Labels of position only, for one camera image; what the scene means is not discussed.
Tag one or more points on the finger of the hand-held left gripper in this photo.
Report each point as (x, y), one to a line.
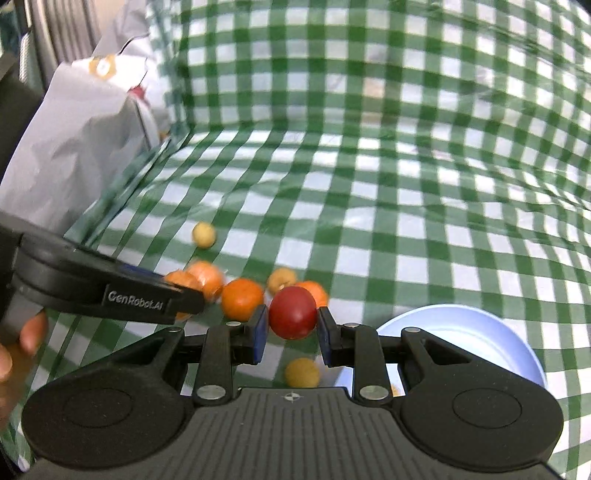
(138, 271)
(184, 302)

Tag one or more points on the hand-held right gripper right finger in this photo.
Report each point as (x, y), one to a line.
(326, 341)

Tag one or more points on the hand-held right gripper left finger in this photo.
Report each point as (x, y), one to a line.
(258, 339)

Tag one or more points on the orange mandarin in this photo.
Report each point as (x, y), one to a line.
(182, 278)
(319, 293)
(210, 277)
(242, 299)

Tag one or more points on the small yellow round fruit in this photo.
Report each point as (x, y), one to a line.
(281, 278)
(204, 234)
(302, 373)

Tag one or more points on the red tomato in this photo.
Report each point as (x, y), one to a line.
(293, 313)

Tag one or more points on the white bowl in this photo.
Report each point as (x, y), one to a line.
(475, 341)

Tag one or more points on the person's left hand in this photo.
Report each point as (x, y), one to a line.
(33, 334)

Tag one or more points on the grey plastic bag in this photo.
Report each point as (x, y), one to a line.
(74, 143)

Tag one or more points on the green checked tablecloth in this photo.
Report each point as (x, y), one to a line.
(392, 184)

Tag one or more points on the white plastic bag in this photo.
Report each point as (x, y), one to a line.
(120, 55)

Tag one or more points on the grey ribbed panel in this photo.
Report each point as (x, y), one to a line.
(64, 27)

